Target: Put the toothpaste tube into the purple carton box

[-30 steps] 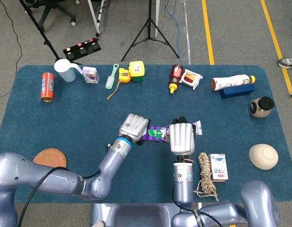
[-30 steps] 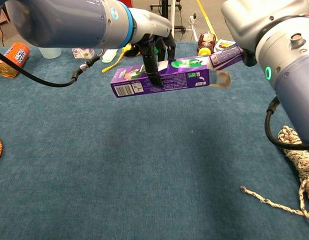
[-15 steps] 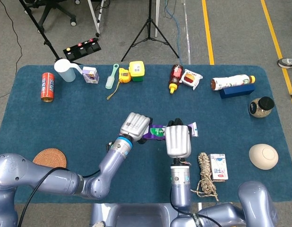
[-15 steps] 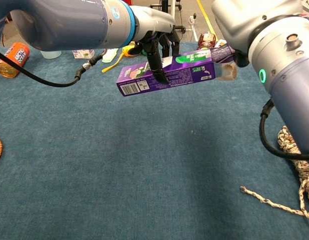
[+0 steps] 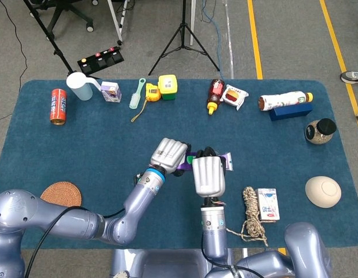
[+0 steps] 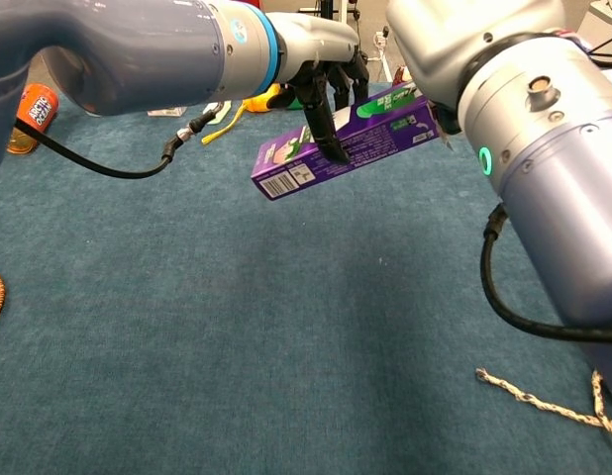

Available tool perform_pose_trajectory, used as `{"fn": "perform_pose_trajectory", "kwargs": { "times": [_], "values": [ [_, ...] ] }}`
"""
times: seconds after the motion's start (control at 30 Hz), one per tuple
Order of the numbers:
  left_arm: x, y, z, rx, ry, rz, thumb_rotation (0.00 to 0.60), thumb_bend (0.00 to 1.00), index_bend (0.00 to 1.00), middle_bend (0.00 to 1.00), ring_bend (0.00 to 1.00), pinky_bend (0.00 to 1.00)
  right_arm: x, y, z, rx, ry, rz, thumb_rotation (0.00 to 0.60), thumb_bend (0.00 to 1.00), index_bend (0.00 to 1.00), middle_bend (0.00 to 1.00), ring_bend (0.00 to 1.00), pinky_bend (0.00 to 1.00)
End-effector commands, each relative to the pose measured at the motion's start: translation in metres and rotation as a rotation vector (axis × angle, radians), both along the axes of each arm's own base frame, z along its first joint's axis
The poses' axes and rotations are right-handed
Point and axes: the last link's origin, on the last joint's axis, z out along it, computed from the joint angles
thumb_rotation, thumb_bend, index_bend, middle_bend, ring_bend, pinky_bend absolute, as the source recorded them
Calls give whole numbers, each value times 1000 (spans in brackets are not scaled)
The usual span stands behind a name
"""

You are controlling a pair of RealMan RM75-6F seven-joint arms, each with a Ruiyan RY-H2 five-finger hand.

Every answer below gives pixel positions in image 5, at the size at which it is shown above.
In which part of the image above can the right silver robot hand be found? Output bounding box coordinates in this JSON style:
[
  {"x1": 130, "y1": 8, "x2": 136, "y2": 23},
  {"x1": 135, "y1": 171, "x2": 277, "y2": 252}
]
[{"x1": 192, "y1": 147, "x2": 228, "y2": 198}]

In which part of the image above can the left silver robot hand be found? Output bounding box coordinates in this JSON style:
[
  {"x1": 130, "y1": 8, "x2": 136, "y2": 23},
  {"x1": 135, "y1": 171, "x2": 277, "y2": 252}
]
[{"x1": 149, "y1": 137, "x2": 191, "y2": 177}]

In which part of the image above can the blue rectangular block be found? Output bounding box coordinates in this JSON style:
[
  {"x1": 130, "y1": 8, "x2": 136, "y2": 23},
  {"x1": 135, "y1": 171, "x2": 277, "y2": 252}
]
[{"x1": 269, "y1": 103, "x2": 314, "y2": 122}]

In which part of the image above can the blue table mat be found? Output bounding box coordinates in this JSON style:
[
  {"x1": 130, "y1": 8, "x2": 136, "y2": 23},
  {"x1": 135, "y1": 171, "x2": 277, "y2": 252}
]
[{"x1": 0, "y1": 79, "x2": 358, "y2": 250}]

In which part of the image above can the yellow tape measure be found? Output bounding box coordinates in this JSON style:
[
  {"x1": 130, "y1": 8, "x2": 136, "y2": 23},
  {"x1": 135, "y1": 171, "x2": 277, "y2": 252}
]
[{"x1": 130, "y1": 83, "x2": 162, "y2": 123}]

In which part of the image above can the green scrub brush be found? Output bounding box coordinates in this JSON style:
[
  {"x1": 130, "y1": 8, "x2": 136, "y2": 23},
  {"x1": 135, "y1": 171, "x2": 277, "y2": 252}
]
[{"x1": 129, "y1": 78, "x2": 147, "y2": 110}]

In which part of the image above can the small white drink carton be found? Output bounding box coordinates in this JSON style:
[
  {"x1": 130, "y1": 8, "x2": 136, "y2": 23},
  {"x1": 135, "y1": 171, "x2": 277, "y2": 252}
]
[{"x1": 255, "y1": 188, "x2": 280, "y2": 222}]

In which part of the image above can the green yellow mini bin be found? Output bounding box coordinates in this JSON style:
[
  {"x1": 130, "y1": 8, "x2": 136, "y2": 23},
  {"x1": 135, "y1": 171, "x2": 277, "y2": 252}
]
[{"x1": 158, "y1": 74, "x2": 178, "y2": 101}]

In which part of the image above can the brown bottle yellow cap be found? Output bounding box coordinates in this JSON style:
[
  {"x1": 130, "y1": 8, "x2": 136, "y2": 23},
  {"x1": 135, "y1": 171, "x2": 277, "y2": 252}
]
[{"x1": 207, "y1": 78, "x2": 226, "y2": 116}]

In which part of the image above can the packaged snack white wrapper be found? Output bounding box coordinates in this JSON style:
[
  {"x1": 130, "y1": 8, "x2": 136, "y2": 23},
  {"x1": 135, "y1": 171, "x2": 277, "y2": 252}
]
[{"x1": 221, "y1": 84, "x2": 250, "y2": 111}]

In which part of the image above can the small purple drink carton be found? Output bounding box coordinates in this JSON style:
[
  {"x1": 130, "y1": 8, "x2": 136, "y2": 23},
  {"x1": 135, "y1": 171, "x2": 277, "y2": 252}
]
[{"x1": 100, "y1": 81, "x2": 122, "y2": 104}]

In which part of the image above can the robot torso base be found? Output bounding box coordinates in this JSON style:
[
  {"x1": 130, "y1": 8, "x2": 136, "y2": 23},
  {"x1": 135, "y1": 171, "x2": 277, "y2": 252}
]
[{"x1": 109, "y1": 248, "x2": 235, "y2": 278}]

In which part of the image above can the tea bottle yellow cap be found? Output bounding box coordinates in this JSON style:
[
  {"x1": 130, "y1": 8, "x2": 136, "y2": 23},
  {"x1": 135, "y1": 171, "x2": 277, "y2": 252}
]
[{"x1": 258, "y1": 91, "x2": 314, "y2": 112}]

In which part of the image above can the pale blue plastic pitcher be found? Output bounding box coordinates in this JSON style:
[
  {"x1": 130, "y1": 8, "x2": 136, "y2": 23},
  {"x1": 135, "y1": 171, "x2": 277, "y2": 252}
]
[{"x1": 65, "y1": 72, "x2": 102, "y2": 101}]

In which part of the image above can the woven brown coaster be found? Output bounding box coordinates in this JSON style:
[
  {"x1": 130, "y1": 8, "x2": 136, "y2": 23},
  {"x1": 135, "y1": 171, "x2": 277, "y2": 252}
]
[{"x1": 39, "y1": 181, "x2": 82, "y2": 208}]

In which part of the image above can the black foot pedal board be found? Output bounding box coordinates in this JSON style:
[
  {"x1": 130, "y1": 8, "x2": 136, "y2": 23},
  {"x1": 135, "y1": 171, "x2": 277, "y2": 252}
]
[{"x1": 77, "y1": 46, "x2": 125, "y2": 74}]

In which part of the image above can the beige bowl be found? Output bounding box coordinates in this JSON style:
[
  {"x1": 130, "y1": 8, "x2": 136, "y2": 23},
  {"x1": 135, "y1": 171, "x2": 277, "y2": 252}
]
[{"x1": 305, "y1": 175, "x2": 342, "y2": 209}]

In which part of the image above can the orange soda can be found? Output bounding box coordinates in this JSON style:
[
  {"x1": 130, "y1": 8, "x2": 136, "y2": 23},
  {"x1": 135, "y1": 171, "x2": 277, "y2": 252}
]
[{"x1": 49, "y1": 88, "x2": 68, "y2": 126}]

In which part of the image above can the glass jar black lid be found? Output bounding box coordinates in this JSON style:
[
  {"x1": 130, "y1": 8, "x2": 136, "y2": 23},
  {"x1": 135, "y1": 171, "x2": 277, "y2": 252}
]
[{"x1": 305, "y1": 118, "x2": 337, "y2": 145}]

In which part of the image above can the black tripod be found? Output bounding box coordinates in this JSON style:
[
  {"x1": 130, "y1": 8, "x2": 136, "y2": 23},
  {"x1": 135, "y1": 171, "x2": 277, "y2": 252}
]
[{"x1": 148, "y1": 0, "x2": 221, "y2": 76}]

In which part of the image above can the white pole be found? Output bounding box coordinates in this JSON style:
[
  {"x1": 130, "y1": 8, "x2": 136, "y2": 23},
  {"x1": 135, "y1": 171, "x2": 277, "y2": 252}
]
[{"x1": 189, "y1": 0, "x2": 196, "y2": 46}]

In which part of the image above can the black light stand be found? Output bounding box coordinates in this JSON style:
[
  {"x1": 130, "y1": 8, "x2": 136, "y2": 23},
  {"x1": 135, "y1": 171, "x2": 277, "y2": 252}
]
[{"x1": 22, "y1": 0, "x2": 103, "y2": 81}]

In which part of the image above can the black office chair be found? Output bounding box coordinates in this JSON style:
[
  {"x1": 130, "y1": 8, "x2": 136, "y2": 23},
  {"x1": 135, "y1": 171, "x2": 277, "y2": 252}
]
[{"x1": 31, "y1": 0, "x2": 99, "y2": 32}]

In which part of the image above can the beige braided rope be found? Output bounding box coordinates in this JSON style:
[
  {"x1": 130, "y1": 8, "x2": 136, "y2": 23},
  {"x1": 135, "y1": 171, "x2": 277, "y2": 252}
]
[{"x1": 225, "y1": 186, "x2": 268, "y2": 247}]

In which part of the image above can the blue floor cable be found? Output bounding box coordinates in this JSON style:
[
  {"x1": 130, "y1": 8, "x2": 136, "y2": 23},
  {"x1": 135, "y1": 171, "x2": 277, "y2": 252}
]
[{"x1": 201, "y1": 0, "x2": 225, "y2": 81}]

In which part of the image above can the white frame leg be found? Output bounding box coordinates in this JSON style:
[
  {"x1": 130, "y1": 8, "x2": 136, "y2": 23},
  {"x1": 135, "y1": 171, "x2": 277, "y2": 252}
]
[{"x1": 107, "y1": 0, "x2": 129, "y2": 46}]

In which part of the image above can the black floor cable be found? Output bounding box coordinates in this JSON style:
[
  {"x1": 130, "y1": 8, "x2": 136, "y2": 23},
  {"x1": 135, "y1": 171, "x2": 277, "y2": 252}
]
[{"x1": 0, "y1": 0, "x2": 28, "y2": 130}]

